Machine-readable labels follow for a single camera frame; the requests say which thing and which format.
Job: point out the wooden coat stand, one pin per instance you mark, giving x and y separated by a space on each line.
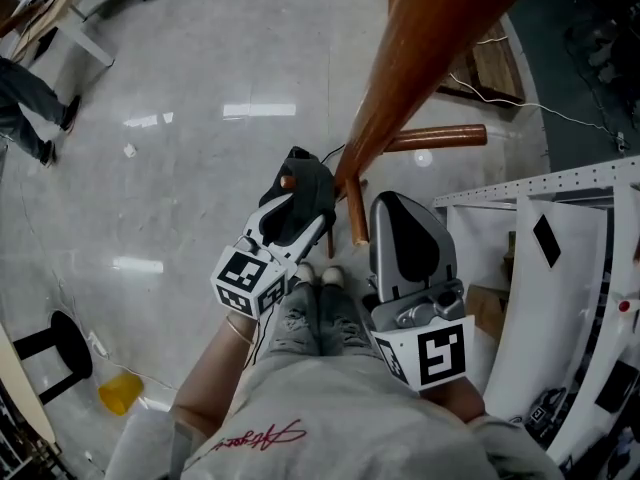
410 58

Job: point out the wooden board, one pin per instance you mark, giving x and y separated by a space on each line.
495 73

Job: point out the yellow plastic cup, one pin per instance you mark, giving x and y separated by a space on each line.
120 393

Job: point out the white floor power strip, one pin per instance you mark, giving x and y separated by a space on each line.
97 345

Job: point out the person's white shirt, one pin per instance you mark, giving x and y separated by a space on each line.
340 418

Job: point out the black round stool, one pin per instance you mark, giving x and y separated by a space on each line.
70 343

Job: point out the person's right forearm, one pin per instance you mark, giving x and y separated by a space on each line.
455 398

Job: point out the person's shoe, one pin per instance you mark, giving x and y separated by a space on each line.
306 273
332 275

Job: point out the red round button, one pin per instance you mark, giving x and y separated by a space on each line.
624 306

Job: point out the person's grey jeans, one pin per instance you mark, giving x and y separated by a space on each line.
300 328

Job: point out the white paper scrap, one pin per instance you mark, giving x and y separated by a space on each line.
130 150

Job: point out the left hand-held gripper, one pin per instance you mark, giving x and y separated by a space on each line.
245 273

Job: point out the person's left shoe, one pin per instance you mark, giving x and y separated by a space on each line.
306 273

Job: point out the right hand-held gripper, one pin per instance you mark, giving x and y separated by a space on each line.
440 353

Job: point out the person's left forearm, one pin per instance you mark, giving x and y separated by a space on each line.
210 383

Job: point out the person's right shoe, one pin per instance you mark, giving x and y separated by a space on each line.
332 275

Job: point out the white metal shelving unit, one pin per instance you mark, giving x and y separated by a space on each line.
575 268

